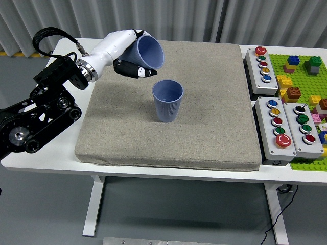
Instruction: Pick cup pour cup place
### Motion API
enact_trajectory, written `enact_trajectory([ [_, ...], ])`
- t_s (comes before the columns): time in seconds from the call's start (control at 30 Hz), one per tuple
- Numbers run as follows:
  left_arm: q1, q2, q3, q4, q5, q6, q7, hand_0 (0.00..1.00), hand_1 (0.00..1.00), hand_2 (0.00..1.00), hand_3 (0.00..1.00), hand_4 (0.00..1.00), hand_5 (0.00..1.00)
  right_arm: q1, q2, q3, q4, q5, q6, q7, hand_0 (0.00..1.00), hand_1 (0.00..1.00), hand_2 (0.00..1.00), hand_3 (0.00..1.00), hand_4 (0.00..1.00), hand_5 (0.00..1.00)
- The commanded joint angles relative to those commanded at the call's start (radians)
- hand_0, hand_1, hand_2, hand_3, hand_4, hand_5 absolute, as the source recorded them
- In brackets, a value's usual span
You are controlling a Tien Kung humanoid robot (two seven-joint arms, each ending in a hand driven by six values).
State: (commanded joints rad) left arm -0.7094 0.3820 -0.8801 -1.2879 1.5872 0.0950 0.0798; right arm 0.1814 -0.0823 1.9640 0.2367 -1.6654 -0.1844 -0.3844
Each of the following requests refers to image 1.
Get brown pink block stack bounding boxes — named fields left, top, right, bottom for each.
left=313, top=98, right=327, bottom=121

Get yellow black floor tape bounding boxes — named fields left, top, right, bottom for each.
left=0, top=50, right=53, bottom=58

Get green toy baseplate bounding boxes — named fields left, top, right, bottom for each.
left=269, top=53, right=327, bottom=172

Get large yellow toy block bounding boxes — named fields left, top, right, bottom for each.
left=276, top=75, right=293, bottom=90

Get green grey block stack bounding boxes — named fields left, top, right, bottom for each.
left=303, top=56, right=323, bottom=76

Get white table leg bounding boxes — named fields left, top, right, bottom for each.
left=264, top=182, right=289, bottom=245
left=82, top=175, right=106, bottom=237

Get grey pleated curtain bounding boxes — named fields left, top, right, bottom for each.
left=0, top=0, right=327, bottom=57

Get grey box with selector switch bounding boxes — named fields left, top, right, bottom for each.
left=283, top=102, right=324, bottom=158

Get blue yellow purple block stack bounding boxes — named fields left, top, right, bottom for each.
left=283, top=55, right=301, bottom=74

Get black box base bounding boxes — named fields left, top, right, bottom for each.
left=262, top=158, right=288, bottom=166
left=244, top=58, right=256, bottom=101

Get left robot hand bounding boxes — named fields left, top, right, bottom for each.
left=81, top=29, right=158, bottom=79

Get black floor cable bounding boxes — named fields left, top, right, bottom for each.
left=261, top=184, right=299, bottom=245

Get grey five-button control box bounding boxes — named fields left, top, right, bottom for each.
left=245, top=46, right=279, bottom=96
left=254, top=96, right=298, bottom=162

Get blue ribbed plastic cup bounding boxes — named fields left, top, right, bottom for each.
left=120, top=35, right=165, bottom=71
left=152, top=79, right=184, bottom=124

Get grey-brown cushion mat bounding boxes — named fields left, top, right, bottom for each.
left=74, top=39, right=262, bottom=172

